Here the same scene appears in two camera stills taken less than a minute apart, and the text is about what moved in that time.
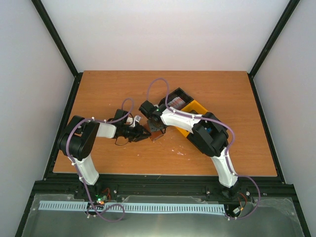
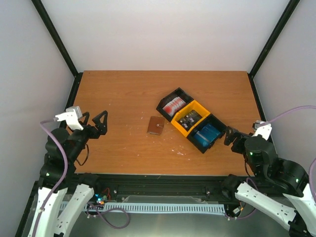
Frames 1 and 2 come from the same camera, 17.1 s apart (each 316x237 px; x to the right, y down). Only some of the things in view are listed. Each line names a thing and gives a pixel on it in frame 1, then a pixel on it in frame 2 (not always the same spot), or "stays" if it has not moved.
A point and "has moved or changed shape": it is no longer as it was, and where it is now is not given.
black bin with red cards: (177, 99) stays
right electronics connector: (237, 210) stays
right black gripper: (152, 129) to (230, 137)
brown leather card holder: (154, 135) has moved or changed shape
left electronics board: (101, 199) stays
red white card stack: (177, 102) stays
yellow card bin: (194, 105) stays
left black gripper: (138, 131) to (102, 128)
